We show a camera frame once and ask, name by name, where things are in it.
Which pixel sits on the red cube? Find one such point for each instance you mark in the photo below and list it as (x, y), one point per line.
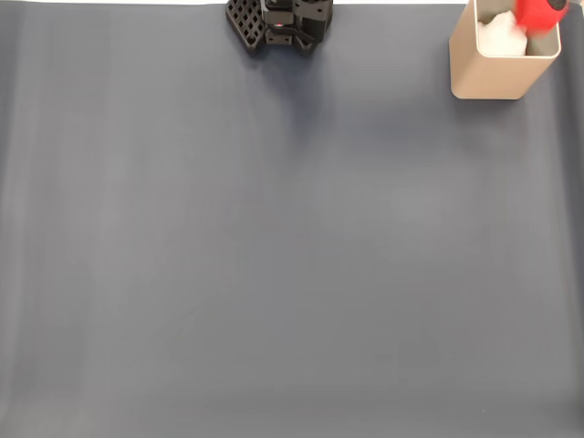
(534, 16)

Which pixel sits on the beige rectangular box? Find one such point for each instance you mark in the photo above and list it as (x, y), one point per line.
(493, 77)

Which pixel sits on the white crumpled paper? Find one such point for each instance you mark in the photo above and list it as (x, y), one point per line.
(499, 38)

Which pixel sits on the blue-grey table mat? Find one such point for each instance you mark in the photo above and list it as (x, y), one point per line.
(274, 274)

